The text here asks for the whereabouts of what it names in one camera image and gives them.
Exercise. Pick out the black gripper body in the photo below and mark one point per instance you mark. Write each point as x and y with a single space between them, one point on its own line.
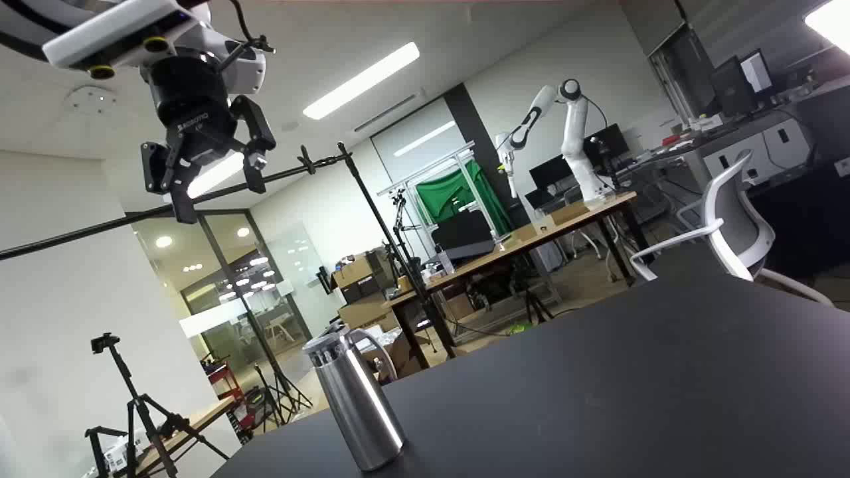
188 98

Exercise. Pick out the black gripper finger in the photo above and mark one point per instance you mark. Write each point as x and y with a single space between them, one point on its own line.
256 133
175 181

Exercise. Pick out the stainless steel flask with lid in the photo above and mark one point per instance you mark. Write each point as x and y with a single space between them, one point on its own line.
354 401

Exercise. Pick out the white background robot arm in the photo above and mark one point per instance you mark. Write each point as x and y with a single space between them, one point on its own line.
575 133

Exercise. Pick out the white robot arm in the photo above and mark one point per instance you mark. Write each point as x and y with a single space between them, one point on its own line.
115 27

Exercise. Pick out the black boom pole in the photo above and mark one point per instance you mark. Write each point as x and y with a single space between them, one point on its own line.
95 230

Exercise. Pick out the long ceiling light strip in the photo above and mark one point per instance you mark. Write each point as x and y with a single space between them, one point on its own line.
362 81

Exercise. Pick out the black boom stand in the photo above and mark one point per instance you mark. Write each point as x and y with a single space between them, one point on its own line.
387 240

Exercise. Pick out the cardboard box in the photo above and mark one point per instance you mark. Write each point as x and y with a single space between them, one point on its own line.
355 271
367 313

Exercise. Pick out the thin black light stand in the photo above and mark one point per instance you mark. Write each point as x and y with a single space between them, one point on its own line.
273 363

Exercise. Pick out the green screen backdrop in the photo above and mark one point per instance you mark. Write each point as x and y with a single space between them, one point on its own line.
459 193

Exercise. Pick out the long wooden desk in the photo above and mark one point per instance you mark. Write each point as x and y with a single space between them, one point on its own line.
520 240

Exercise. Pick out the black desk monitor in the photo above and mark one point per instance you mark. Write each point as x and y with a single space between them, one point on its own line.
606 146
549 174

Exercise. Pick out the black computer tower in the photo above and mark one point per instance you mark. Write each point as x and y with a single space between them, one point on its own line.
698 76

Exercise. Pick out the white office chair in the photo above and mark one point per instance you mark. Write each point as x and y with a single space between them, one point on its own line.
738 226

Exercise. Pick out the white drawer cabinet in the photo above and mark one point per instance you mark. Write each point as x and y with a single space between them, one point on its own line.
757 146

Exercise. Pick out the small lit monitor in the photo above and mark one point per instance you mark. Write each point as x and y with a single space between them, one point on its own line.
757 69

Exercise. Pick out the square ceiling light panel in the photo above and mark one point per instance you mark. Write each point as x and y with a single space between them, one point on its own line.
834 19

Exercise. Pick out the black camera tripod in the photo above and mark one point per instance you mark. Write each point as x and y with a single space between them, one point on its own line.
136 416

